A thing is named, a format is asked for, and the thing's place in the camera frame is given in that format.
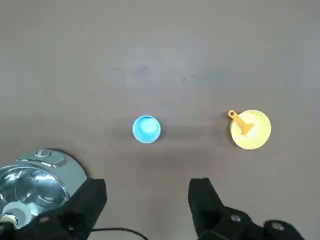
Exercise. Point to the yellow plastic bowl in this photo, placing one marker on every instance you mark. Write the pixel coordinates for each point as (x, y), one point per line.
(257, 135)

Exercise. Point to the blue plastic cup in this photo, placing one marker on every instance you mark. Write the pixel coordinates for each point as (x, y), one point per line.
(146, 128)

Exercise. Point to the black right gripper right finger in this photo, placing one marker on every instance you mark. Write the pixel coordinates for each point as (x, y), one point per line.
(210, 220)

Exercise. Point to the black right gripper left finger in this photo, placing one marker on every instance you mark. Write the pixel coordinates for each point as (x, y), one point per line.
(75, 212)

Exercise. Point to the grey electric cooking pot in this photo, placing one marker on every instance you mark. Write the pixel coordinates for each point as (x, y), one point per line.
(50, 156)

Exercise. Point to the glass pot lid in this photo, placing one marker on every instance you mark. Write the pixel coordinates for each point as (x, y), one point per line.
(32, 185)

